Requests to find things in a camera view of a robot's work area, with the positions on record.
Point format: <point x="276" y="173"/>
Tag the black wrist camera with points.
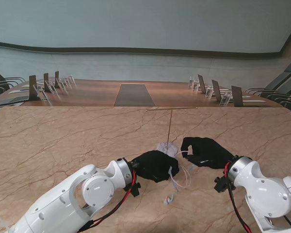
<point x="134" y="189"/>
<point x="220" y="184"/>

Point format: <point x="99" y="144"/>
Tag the clear acrylic name holder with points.
<point x="67" y="82"/>
<point x="61" y="85"/>
<point x="51" y="87"/>
<point x="38" y="92"/>
<point x="225" y="99"/>
<point x="191" y="82"/>
<point x="71" y="80"/>
<point x="209" y="92"/>
<point x="196" y="86"/>

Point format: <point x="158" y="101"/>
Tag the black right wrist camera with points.
<point x="220" y="184"/>

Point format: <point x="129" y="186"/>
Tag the brown wooden conference table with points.
<point x="94" y="94"/>

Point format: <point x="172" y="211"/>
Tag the grey desk pad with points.
<point x="12" y="99"/>
<point x="19" y="91"/>
<point x="254" y="101"/>

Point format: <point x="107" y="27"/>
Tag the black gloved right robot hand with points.
<point x="208" y="153"/>

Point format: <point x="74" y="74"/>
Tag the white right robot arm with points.
<point x="264" y="191"/>

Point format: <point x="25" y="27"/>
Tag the dark upright desk monitor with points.
<point x="32" y="87"/>
<point x="216" y="89"/>
<point x="237" y="95"/>
<point x="57" y="77"/>
<point x="46" y="81"/>
<point x="201" y="83"/>

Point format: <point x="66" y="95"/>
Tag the gold T rack marble base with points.
<point x="168" y="146"/>

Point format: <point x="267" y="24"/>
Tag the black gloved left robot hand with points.
<point x="157" y="166"/>

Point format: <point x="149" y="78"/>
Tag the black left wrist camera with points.
<point x="134" y="189"/>

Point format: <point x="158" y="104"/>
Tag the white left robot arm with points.
<point x="63" y="201"/>

